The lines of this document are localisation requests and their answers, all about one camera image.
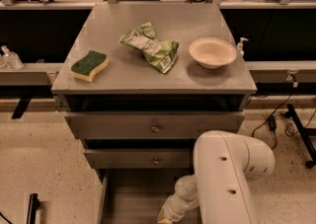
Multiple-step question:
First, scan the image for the white pump bottle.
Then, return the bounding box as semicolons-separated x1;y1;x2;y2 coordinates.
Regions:
236;37;248;57

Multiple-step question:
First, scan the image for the grey middle drawer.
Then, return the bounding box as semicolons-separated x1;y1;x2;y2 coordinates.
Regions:
83;148;192;169

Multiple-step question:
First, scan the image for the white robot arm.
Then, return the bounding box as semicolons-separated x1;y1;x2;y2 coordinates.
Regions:
157;130;276;224

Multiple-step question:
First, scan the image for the green yellow sponge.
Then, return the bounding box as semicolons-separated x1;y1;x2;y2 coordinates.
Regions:
71;50;109;82

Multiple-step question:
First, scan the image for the grey bottom drawer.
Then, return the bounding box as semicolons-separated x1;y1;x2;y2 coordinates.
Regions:
97;169;189;224

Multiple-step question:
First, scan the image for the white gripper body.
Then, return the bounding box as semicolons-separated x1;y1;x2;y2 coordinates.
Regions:
163;194;198;223

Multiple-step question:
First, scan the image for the grey drawer cabinet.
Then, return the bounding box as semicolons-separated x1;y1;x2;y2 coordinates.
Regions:
50;1;258;183

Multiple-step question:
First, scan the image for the grey drawer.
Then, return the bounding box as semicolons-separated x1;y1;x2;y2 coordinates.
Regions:
83;148;192;169
65;112;245;139
97;169;189;224

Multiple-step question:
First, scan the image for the black stand leg right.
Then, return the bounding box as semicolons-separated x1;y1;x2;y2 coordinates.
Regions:
287;104;316;169

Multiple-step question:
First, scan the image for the grey top drawer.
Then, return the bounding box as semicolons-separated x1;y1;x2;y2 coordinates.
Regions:
65;112;245;139

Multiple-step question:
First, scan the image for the black stand foot left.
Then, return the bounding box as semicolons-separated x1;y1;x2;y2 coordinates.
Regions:
26;193;40;224

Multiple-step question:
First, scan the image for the green crumpled chip bag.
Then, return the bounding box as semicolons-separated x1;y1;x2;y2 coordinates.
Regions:
119;22;179;74

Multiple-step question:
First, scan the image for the clear sanitizer bottle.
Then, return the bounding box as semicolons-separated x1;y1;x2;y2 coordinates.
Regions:
1;45;24;70

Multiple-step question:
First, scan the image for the white bowl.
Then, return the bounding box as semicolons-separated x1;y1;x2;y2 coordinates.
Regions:
189;37;237;69

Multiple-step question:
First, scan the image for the black power cable with adapter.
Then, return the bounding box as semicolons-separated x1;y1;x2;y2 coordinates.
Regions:
251;73;316;150

